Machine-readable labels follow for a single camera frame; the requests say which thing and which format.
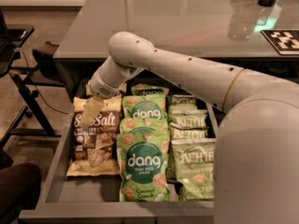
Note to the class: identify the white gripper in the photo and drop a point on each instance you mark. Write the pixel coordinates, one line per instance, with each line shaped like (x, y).
(97, 88)

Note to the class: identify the brown sea salt bag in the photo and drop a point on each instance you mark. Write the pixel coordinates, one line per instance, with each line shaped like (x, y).
(94, 149)
(123, 89)

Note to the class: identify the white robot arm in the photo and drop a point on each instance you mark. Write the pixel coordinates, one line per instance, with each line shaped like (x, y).
(257, 144)

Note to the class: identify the front green dang bag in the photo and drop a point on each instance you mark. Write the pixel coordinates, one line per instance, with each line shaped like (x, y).
(142, 158)

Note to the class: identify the rear green kettle bag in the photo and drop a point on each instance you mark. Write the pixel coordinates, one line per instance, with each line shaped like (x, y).
(181, 102)

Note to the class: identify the open grey top drawer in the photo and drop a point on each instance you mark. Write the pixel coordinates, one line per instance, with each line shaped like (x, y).
(95, 200)

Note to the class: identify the front green kettle jalapeno bag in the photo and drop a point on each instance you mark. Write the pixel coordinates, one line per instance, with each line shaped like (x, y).
(194, 167)

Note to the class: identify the dark chair seat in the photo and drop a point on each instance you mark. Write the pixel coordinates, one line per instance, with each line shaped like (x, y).
(19, 187)

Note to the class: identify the black desk stand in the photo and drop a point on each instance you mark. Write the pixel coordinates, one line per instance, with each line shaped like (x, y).
(27, 79)

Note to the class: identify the black white fiducial marker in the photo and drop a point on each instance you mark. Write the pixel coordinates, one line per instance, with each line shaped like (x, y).
(285, 42)

